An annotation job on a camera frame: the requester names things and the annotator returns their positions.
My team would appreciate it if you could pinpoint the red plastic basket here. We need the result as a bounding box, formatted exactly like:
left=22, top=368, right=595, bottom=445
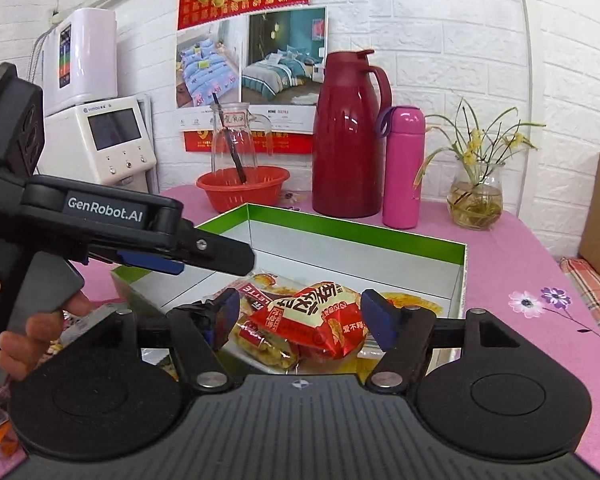
left=196, top=166, right=291, bottom=213

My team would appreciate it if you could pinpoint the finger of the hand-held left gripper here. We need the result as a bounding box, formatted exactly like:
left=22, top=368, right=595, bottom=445
left=170, top=220, right=256, bottom=277
left=72, top=250, right=183, bottom=276

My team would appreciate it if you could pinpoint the glass vase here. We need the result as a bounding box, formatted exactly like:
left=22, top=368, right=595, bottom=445
left=446, top=160, right=504, bottom=231

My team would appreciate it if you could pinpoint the glass pitcher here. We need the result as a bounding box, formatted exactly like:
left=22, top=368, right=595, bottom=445
left=210, top=101, right=273, bottom=181

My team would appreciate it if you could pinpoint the white appliance with screen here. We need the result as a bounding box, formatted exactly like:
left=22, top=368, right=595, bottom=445
left=42, top=94, right=159, bottom=194

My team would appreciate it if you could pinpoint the wall calendar poster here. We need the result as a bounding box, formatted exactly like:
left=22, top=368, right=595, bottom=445
left=175, top=0, right=328, bottom=154

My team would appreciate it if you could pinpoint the plaid cloth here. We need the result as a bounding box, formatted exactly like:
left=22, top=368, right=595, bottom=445
left=560, top=256, right=600, bottom=356

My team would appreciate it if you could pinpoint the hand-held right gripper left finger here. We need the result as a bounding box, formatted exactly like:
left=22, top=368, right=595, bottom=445
left=87, top=287, right=243, bottom=393

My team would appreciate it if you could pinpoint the black stirrer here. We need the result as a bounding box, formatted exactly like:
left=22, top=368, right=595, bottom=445
left=211, top=92, right=247, bottom=184

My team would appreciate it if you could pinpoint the white wall pipe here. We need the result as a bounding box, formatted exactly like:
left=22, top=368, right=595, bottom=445
left=514, top=0, right=537, bottom=203

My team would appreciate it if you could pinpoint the pink floral tablecloth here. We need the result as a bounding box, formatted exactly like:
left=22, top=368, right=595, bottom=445
left=0, top=184, right=600, bottom=480

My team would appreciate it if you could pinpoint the yellow flowering plant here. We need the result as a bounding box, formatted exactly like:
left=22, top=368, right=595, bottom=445
left=412, top=95, right=547, bottom=226

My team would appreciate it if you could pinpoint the person's left hand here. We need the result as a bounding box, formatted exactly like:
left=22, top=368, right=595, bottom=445
left=0, top=247, right=93, bottom=381

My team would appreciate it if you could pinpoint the metal flexible hose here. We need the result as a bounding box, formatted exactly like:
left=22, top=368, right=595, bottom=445
left=26, top=27, right=51, bottom=88

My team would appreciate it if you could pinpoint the red snack packet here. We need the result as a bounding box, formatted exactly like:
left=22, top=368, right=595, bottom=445
left=250, top=281, right=371, bottom=361

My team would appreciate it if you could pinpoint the white water purifier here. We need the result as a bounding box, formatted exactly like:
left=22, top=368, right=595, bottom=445
left=42, top=7, right=119, bottom=116

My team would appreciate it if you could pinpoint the green cardboard box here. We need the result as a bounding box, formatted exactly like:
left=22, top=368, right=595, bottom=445
left=110, top=203, right=468, bottom=376

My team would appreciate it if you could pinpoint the clear packet of yellow cakes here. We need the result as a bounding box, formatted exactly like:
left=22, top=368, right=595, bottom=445
left=380, top=291, right=452, bottom=320
left=230, top=272, right=306, bottom=373

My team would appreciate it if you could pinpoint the dark red thermos jug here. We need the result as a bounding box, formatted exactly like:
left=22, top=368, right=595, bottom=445
left=311, top=49, right=393, bottom=218

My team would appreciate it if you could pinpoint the pink bottle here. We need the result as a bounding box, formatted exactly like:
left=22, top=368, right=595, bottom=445
left=375, top=106, right=427, bottom=229

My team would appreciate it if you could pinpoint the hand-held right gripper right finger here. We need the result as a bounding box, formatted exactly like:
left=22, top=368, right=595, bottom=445
left=360, top=289, right=523, bottom=395

